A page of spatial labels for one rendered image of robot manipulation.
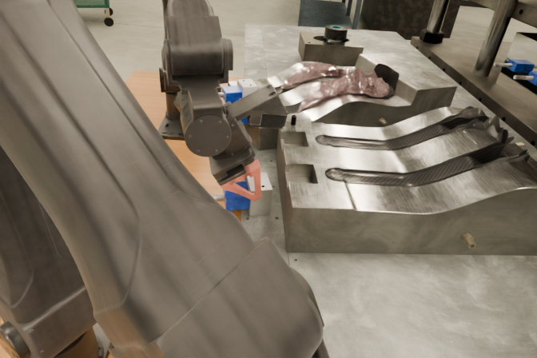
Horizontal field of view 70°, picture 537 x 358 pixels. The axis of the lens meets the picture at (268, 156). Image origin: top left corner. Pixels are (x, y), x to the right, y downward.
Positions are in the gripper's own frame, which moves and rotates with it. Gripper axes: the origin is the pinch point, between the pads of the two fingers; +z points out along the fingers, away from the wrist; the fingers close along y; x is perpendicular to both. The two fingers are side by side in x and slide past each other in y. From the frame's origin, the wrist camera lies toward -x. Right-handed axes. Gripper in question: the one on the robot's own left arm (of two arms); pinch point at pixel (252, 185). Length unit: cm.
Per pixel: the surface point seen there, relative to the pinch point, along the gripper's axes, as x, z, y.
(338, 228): -9.5, 4.3, -12.5
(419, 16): -211, 181, 377
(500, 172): -34.7, 9.2, -12.3
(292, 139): -9.5, 2.1, 9.8
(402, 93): -38.1, 16.8, 27.0
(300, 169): -8.5, 0.7, -0.9
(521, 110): -74, 48, 34
